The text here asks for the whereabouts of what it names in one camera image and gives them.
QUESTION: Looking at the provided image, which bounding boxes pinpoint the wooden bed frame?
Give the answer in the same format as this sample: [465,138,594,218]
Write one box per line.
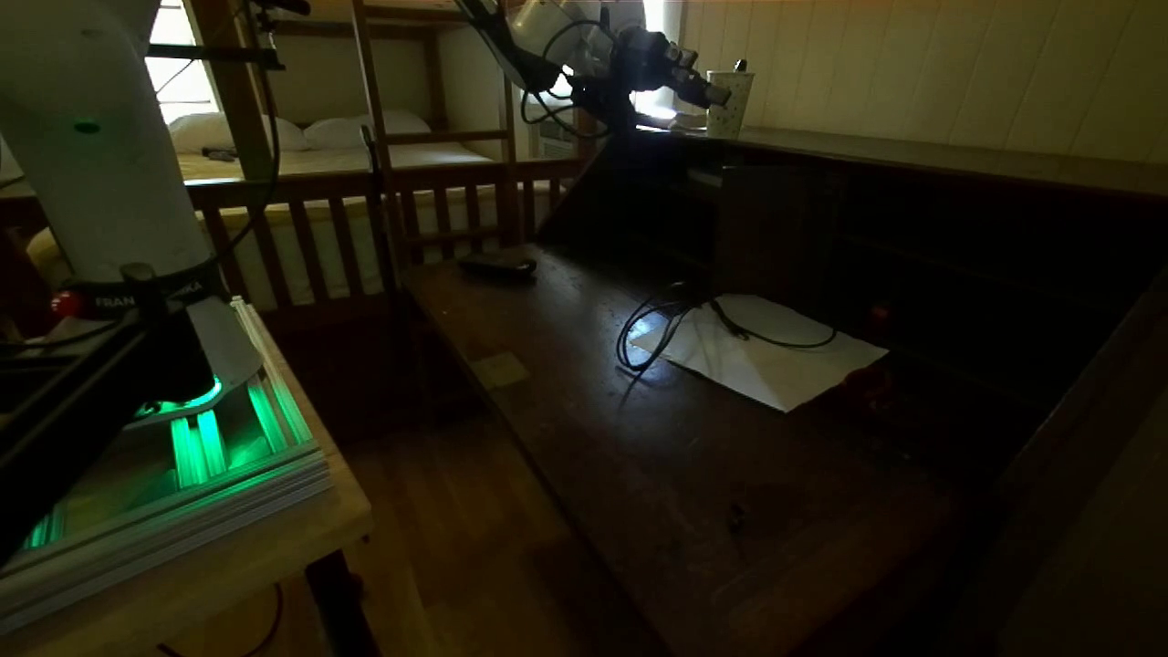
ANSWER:
[141,0,593,323]

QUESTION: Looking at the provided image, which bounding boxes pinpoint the black remote control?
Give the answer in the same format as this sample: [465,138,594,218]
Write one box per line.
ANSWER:
[458,247,540,290]

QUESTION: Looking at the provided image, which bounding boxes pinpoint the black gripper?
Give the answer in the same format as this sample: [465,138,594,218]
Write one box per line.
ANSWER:
[611,30,739,126]

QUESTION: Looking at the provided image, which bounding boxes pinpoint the black robot arm cables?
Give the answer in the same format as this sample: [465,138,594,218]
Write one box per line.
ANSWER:
[458,0,615,146]

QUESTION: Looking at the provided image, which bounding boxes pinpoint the tan sticky note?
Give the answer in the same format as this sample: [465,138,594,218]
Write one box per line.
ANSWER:
[466,351,533,396]

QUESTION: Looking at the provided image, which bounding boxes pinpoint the white mattress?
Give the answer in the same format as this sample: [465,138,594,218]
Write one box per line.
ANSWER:
[179,137,503,191]

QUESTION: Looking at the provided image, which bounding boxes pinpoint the white pillow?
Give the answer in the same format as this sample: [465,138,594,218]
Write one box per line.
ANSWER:
[163,109,308,160]
[296,106,437,156]

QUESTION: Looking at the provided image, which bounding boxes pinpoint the dark wooden desk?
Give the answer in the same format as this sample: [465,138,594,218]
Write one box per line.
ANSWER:
[399,117,1168,657]

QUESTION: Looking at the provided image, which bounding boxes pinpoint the small red object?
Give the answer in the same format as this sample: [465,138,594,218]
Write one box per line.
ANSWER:
[49,284,97,325]

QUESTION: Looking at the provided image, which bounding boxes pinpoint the dotted white paper cup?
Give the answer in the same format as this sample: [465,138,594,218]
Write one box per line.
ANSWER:
[707,70,759,138]

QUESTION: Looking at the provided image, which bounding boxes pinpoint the white paper sheet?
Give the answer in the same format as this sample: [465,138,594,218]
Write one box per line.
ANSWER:
[655,291,893,420]

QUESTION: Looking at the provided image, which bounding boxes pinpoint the thin black cable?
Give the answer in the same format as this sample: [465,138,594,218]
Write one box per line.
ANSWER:
[611,277,842,382]

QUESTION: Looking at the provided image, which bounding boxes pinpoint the bright window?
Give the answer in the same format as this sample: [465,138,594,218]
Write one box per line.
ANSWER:
[141,0,226,127]

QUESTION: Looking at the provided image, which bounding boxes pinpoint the light wooden robot table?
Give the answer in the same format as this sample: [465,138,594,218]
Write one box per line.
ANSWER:
[0,361,380,657]

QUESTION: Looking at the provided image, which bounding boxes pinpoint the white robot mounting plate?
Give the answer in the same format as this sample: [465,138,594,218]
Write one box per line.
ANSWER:
[0,291,340,640]

